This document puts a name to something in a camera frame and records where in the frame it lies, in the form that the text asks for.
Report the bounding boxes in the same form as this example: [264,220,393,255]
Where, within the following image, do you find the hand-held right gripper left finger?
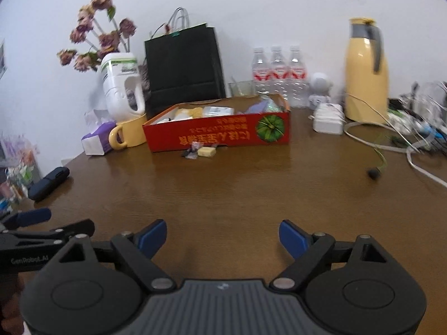
[56,219,176,293]

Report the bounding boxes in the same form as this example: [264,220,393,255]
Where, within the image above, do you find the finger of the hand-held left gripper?
[0,208,52,233]
[0,219,96,250]

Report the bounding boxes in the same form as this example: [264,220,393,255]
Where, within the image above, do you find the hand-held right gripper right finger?
[270,219,391,292]

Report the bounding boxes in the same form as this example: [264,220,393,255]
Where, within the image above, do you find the red cardboard box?
[142,94,291,153]

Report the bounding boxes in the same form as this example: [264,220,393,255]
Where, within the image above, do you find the purple knitted pouch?
[244,96,271,114]

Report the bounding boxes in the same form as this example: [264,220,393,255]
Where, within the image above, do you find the person's left hand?
[0,275,26,335]

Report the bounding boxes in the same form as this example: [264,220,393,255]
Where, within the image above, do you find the dark blue case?
[28,166,70,202]

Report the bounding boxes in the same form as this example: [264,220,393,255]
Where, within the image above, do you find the colourful blurred packets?
[0,134,40,213]

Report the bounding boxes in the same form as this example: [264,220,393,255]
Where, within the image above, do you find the dark wrapped candy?
[180,144,199,160]

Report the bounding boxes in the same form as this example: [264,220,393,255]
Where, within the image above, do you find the purple tissue pack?
[81,109,117,156]

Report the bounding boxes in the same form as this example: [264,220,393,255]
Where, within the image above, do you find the yellow mug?
[108,113,148,149]

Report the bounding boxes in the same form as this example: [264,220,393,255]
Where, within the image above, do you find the white power adapter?
[312,103,346,135]

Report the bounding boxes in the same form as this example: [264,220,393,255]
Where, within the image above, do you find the white detergent bottle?
[101,52,146,123]

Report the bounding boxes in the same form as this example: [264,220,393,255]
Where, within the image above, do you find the white astronaut figurine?
[308,73,334,109]

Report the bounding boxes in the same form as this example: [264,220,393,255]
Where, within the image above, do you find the clear glass cup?
[228,80,255,97]

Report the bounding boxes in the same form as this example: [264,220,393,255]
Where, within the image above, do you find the clear water bottle red label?
[288,45,311,109]
[270,45,290,98]
[251,47,272,95]

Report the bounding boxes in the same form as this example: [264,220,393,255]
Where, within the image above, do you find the black paper bag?
[144,7,227,119]

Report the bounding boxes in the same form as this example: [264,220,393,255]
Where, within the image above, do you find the yellow thermos jug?
[344,17,390,124]

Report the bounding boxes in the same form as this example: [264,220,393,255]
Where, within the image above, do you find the dried pink flowers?
[57,0,137,73]

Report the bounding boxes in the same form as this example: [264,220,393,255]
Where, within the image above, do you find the green wire with black plug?
[366,145,388,181]

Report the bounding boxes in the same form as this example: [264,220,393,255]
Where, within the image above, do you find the white flat power cable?
[344,120,447,184]

